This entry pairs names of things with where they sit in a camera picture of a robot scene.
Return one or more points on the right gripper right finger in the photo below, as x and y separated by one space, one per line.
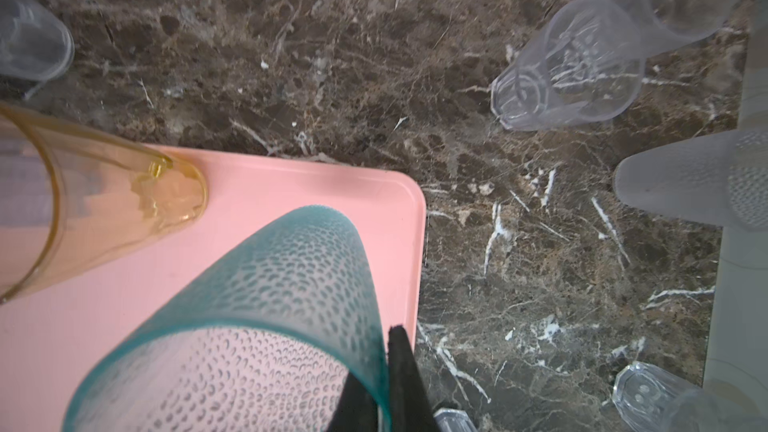
409 405

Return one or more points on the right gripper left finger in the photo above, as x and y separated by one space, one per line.
356 410

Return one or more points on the green frosted tumbler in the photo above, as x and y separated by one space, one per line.
262 340

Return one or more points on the pink plastic tray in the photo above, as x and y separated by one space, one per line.
51 339

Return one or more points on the yellow transparent tumbler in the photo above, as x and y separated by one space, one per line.
73 198

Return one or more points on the clear faceted glass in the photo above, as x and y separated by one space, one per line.
698 410
643 392

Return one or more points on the clear faceted glass front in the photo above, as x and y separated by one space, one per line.
698 410

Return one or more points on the clear cup back right front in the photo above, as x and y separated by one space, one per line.
584 66

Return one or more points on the frosted white cup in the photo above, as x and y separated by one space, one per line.
718 179

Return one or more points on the small clear cup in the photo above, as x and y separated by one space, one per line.
35 44

